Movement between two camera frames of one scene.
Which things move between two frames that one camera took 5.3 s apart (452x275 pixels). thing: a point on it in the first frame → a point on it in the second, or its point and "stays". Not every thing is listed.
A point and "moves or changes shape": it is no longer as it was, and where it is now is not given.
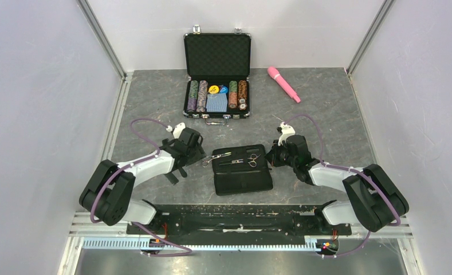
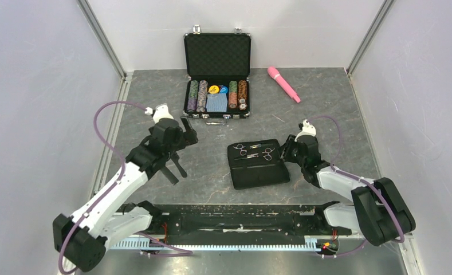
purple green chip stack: x=192 y=97 stays
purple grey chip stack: x=201 y=97 stays
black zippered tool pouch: x=241 y=169 moves or changes shape
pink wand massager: x=274 y=74 stays
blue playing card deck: x=216 y=102 stays
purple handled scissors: x=235 y=161 → x=267 y=156
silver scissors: x=205 y=164 → x=243 y=152
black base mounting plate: x=239 y=219 stays
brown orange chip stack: x=242 y=95 stays
